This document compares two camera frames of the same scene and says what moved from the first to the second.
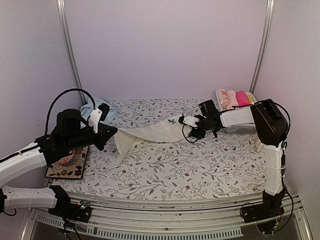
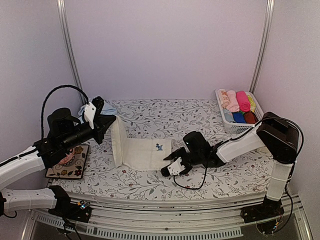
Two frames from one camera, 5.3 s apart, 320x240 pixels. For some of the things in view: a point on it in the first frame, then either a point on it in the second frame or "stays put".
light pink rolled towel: x=232 y=99 stays put
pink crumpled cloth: x=67 y=159 stays put
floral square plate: x=75 y=170 stays put
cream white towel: x=172 y=130 → x=144 y=154
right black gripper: x=198 y=135 → x=175 y=154
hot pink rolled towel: x=242 y=98 stays put
